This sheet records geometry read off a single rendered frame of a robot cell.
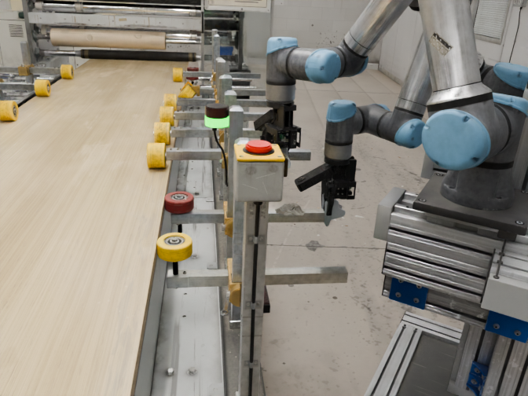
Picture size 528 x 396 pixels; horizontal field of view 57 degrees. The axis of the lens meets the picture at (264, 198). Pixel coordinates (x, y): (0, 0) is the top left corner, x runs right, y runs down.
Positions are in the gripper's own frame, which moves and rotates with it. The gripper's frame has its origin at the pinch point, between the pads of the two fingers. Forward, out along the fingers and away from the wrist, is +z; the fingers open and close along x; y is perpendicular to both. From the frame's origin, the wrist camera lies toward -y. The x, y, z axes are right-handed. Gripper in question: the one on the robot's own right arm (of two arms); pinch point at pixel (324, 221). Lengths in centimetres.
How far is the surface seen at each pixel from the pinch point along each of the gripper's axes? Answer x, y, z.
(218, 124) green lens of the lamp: -7.0, -30.6, -31.4
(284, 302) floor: 75, 3, 82
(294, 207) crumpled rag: -0.7, -9.4, -5.5
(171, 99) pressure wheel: 97, -49, -15
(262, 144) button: -56, -26, -41
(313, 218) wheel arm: -1.5, -3.9, -2.2
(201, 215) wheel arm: -1.5, -35.6, -4.0
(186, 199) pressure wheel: -1.8, -39.5, -9.2
